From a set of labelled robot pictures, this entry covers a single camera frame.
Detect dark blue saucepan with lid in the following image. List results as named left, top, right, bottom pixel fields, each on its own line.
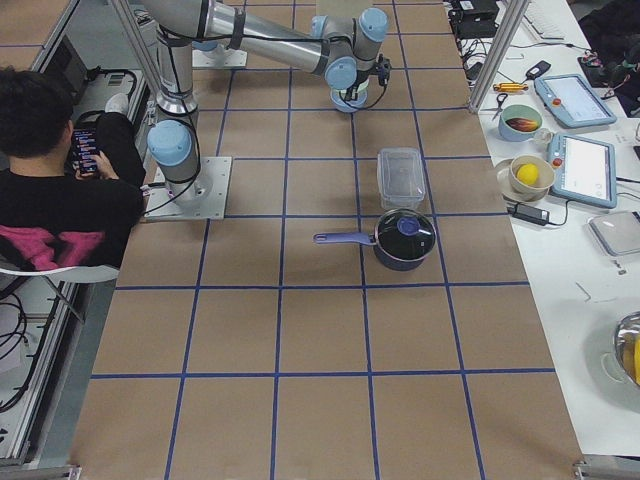
left=313, top=208, right=436, bottom=271

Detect yellow lemon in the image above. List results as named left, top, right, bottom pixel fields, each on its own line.
left=516, top=163, right=539, bottom=186

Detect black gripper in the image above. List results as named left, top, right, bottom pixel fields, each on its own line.
left=344, top=79, right=369, bottom=100

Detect green bowl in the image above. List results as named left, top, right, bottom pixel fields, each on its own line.
left=331, top=80, right=369, bottom=103

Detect black power adapter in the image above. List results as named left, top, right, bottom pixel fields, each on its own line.
left=507, top=203, right=549, bottom=226

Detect smartphone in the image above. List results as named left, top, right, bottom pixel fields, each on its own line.
left=71, top=128, right=99, bottom=176

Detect blue bowl with fruit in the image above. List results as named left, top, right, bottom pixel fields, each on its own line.
left=498, top=104, right=543, bottom=142

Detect teach pendant tablet near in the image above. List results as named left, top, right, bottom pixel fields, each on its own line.
left=547, top=133, right=617, bottom=209

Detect teach pendant tablet far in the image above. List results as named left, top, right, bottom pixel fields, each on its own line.
left=534, top=74, right=617, bottom=128

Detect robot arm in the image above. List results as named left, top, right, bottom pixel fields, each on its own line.
left=144, top=1, right=391, bottom=205

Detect seated person black shirt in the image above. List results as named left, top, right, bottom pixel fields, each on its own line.
left=1, top=67, right=146, bottom=271

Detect teach pendant tablet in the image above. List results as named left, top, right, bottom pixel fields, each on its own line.
left=534, top=74, right=617, bottom=128
left=547, top=133, right=617, bottom=209

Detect beige bowl with lemon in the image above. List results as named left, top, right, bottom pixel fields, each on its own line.
left=508, top=155, right=556, bottom=195

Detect scissors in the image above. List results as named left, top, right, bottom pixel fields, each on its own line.
left=492, top=92, right=509, bottom=120

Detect orange screwdriver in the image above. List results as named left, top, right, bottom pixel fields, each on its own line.
left=492, top=82, right=529, bottom=94

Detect beige plate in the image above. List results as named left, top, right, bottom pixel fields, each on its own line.
left=495, top=155, right=555, bottom=202

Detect glass bowl with fruit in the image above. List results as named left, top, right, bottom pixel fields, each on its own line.
left=600, top=312, right=639, bottom=387

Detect clear plastic container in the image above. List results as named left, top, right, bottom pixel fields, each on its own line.
left=377, top=147, right=426, bottom=210

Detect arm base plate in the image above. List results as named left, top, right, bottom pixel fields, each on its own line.
left=144, top=157, right=232, bottom=221
left=192, top=41, right=248, bottom=70

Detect white kitchen scale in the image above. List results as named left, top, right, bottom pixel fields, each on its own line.
left=588, top=211, right=640, bottom=256

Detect aluminium frame post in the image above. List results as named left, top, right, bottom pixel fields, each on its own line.
left=468, top=0, right=529, bottom=113

